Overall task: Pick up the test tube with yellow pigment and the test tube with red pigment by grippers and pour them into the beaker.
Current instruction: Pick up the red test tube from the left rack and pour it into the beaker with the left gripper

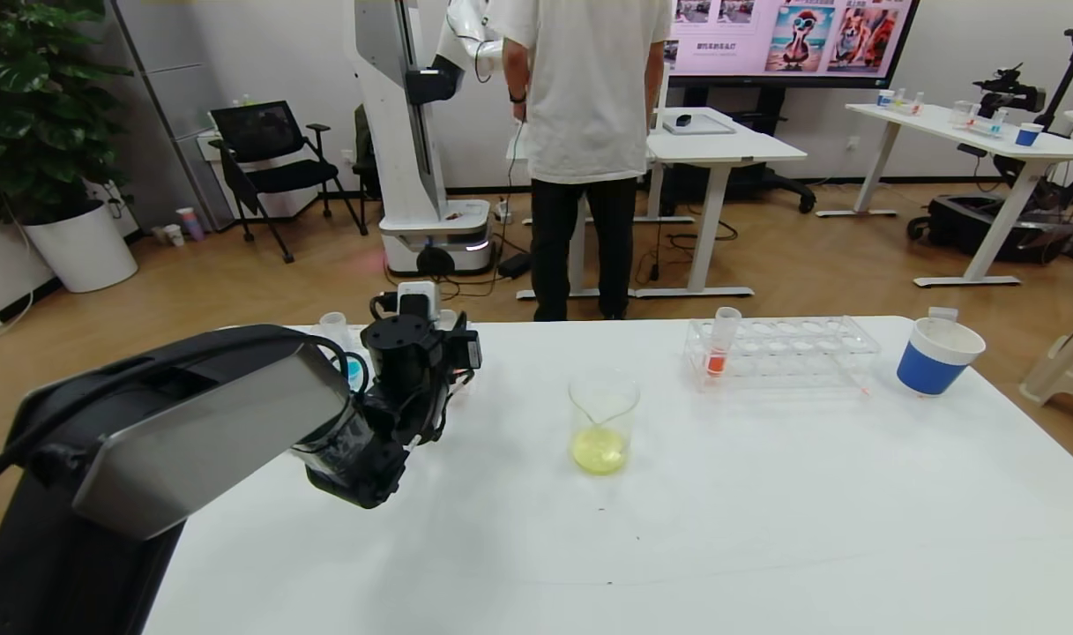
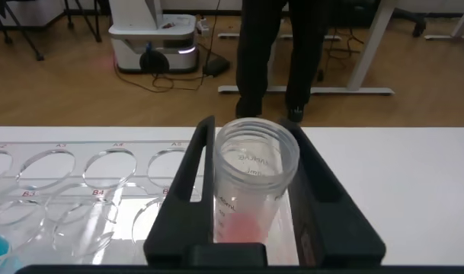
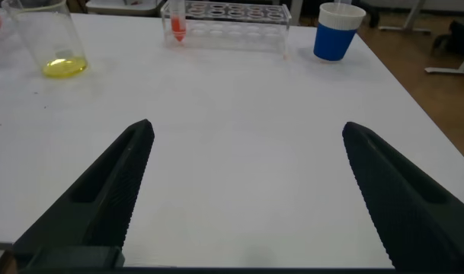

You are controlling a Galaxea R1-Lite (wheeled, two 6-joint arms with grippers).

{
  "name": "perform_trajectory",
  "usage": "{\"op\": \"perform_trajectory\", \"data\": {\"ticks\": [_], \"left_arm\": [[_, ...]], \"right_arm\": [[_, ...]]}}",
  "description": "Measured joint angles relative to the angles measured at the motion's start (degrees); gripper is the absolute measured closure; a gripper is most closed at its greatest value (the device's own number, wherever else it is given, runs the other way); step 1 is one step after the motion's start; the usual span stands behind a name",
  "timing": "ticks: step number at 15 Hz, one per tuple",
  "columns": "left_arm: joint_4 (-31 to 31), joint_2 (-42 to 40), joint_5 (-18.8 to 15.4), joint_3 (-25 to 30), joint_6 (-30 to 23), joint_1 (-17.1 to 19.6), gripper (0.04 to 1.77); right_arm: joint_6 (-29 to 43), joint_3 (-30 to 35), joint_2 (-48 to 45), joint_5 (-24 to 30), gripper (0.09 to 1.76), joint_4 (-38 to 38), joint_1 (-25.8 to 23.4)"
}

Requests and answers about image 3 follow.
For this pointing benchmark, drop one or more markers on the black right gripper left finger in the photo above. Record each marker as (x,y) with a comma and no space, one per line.
(98,201)

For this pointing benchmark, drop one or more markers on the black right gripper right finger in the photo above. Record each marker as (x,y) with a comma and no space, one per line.
(410,205)

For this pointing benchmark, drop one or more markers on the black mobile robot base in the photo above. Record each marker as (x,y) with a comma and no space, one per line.
(460,36)

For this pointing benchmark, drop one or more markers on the clear glass beaker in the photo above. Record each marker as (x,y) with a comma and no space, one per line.
(45,38)

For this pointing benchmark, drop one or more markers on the test tube with red liquid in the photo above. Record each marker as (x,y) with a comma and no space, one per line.
(178,28)

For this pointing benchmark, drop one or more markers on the clear acrylic test tube rack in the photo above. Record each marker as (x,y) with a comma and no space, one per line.
(239,34)

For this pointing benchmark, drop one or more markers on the blue and white paper cup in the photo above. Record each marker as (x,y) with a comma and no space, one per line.
(332,43)

